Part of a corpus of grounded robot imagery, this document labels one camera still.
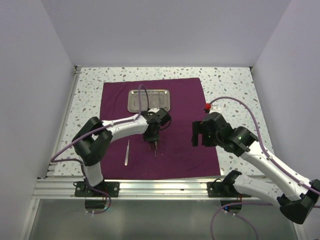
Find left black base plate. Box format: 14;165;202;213
73;181;120;198

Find pointed steel tweezers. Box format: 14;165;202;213
154;141;158;158

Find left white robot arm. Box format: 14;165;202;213
71;107;172;197

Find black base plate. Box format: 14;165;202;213
206;181;252;198
73;181;120;198

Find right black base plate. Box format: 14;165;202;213
206;181;252;198

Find purple cloth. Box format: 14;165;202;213
100;78;220;180

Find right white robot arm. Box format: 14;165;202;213
191;112;320;224

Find right wrist camera red cap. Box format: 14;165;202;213
203;103;223;114

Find steel instrument tray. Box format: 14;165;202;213
127;89;171;113

